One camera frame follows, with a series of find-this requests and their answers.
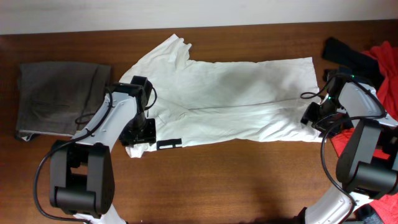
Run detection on white t-shirt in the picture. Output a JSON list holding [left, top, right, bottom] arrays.
[[121, 35, 320, 147]]

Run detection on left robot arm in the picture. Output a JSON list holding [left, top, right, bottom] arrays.
[[49, 76, 156, 223]]

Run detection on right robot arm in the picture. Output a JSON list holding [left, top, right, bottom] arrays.
[[296, 70, 397, 223]]

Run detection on black garment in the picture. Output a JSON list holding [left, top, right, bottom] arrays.
[[322, 37, 384, 90]]

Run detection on red t-shirt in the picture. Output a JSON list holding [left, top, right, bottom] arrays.
[[331, 41, 397, 224]]

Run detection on folded grey trousers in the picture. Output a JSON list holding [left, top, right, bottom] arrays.
[[15, 62, 111, 141]]

